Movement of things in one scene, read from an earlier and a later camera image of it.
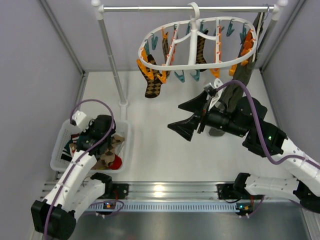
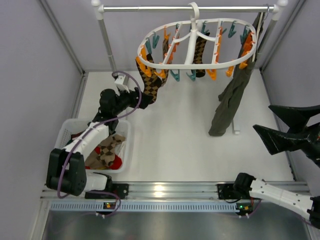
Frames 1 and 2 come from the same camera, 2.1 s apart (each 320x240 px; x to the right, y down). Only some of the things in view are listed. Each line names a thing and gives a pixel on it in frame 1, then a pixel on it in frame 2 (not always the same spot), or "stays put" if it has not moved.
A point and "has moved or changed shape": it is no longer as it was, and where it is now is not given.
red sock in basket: x=116 y=163 stays put
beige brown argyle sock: x=108 y=155 stays put
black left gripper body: x=83 y=143 → x=137 y=97
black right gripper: x=202 y=118 → x=307 y=136
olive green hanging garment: x=238 y=90 stays put
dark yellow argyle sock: x=153 y=88 has moved or changed shape
